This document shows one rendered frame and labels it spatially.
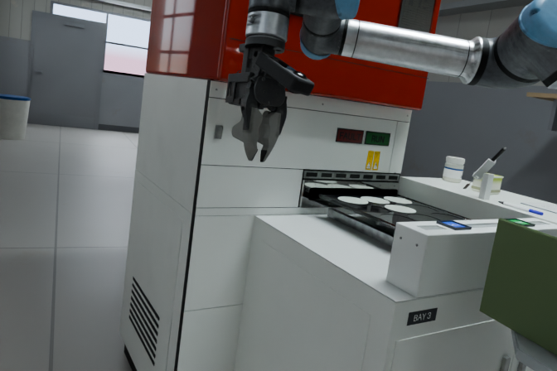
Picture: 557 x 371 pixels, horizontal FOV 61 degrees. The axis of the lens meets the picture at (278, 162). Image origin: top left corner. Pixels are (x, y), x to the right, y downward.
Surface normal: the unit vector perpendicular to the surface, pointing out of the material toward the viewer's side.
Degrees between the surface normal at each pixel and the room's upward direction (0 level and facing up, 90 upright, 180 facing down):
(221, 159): 90
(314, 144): 90
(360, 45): 113
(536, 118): 90
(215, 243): 90
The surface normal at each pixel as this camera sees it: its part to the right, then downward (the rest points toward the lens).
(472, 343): 0.50, 0.19
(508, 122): -0.90, -0.07
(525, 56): -0.77, 0.62
